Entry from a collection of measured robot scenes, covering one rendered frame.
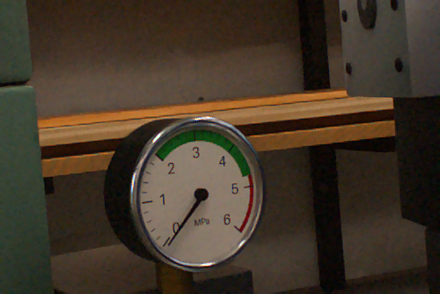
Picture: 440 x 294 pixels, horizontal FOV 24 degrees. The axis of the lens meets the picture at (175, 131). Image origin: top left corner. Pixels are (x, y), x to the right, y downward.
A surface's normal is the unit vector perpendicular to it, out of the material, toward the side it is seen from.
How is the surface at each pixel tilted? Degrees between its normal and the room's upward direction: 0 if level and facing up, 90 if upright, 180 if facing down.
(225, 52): 90
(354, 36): 90
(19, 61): 90
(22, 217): 90
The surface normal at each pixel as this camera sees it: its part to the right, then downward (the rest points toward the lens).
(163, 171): 0.48, 0.00
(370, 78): -0.99, 0.09
